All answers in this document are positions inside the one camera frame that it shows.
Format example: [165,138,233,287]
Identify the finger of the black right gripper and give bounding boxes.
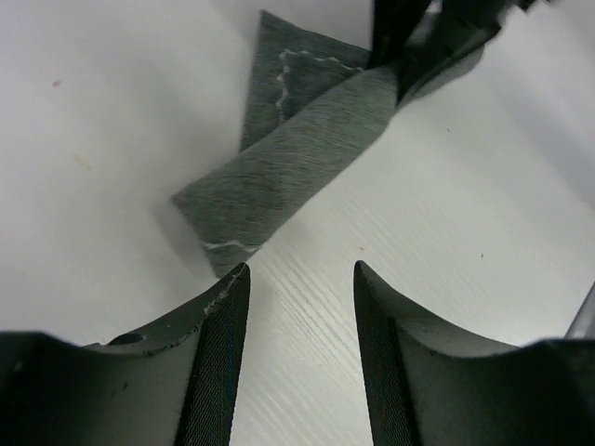
[397,1,502,102]
[369,0,431,69]

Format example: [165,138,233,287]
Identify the grey cloth napkin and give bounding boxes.
[173,11,397,277]

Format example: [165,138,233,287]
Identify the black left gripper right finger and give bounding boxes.
[353,261,594,445]

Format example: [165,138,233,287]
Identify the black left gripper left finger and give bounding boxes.
[1,264,250,445]

